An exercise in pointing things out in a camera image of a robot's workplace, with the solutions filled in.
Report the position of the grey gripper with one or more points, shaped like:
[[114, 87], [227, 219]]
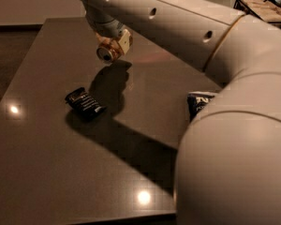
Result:
[[107, 30]]

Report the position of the orange soda can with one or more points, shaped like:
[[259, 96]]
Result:
[[108, 49]]

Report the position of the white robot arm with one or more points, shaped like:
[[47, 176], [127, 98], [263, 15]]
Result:
[[228, 167]]

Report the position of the black snack bag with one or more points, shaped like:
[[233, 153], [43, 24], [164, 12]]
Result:
[[83, 104]]

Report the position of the blue chip bag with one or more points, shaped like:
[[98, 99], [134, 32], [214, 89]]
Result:
[[196, 101]]

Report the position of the black wire basket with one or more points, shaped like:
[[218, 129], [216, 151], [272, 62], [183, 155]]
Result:
[[266, 10]]

